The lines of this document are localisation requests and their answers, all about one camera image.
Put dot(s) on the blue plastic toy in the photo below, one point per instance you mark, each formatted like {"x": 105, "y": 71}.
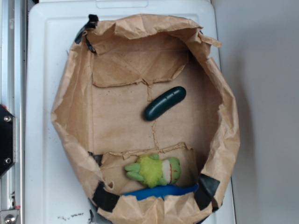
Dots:
{"x": 161, "y": 191}

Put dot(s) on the black metal bracket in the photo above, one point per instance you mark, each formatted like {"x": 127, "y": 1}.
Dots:
{"x": 5, "y": 140}

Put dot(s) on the green plush frog toy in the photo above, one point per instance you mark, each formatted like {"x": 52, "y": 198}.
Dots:
{"x": 151, "y": 171}

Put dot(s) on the white plastic bin lid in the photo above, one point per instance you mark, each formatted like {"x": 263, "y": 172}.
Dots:
{"x": 53, "y": 194}

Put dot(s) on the aluminium frame rail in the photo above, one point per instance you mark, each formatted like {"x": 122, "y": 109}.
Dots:
{"x": 13, "y": 64}

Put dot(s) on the brown paper bag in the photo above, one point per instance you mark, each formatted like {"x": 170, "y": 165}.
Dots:
{"x": 115, "y": 69}

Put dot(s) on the dark green plastic pickle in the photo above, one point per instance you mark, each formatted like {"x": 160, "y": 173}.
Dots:
{"x": 164, "y": 102}

